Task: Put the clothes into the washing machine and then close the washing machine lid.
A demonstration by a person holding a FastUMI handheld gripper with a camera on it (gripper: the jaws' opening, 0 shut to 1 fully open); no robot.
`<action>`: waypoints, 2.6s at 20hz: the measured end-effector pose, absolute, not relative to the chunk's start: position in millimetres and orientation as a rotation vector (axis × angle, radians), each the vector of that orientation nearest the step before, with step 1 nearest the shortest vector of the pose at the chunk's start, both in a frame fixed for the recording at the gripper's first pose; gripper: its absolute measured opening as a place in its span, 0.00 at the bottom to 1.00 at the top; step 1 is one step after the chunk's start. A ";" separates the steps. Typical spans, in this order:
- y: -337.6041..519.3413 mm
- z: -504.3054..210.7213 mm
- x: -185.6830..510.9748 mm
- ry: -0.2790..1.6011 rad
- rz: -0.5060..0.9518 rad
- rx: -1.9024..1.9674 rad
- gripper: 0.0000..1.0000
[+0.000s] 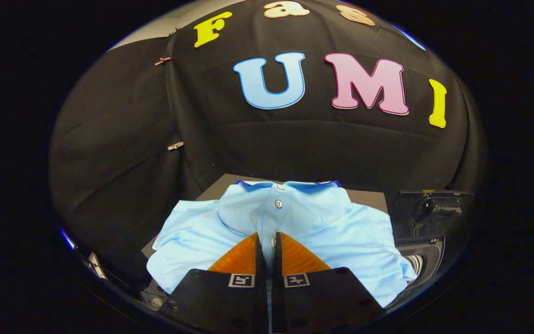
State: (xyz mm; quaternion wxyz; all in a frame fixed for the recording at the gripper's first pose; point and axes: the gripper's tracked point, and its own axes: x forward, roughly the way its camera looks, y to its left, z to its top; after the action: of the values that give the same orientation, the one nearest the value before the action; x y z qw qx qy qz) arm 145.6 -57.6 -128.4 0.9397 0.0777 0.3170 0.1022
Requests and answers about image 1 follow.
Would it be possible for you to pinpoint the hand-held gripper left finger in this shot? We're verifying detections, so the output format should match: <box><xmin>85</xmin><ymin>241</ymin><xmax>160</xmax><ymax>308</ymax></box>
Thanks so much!
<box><xmin>157</xmin><ymin>232</ymin><xmax>268</xmax><ymax>334</ymax></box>

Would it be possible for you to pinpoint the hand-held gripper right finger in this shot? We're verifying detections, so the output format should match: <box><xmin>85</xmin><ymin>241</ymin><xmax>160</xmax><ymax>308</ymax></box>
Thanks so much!
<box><xmin>271</xmin><ymin>231</ymin><xmax>386</xmax><ymax>334</ymax></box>

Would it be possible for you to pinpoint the light blue polo shirt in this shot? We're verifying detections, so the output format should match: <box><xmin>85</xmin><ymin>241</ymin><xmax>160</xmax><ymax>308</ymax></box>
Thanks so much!
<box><xmin>146</xmin><ymin>180</ymin><xmax>418</xmax><ymax>308</ymax></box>

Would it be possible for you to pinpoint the washing machine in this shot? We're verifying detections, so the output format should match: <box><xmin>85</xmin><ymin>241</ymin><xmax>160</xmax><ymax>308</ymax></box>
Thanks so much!
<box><xmin>394</xmin><ymin>234</ymin><xmax>448</xmax><ymax>297</ymax></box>

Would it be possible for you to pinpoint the grey cabinet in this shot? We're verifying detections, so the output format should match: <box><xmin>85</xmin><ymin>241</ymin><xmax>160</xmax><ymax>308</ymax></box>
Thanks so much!
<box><xmin>142</xmin><ymin>174</ymin><xmax>388</xmax><ymax>260</ymax></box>

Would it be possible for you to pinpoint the black backdrop cloth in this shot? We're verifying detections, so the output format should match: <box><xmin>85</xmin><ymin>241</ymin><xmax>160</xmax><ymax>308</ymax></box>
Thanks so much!
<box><xmin>49</xmin><ymin>0</ymin><xmax>488</xmax><ymax>297</ymax></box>

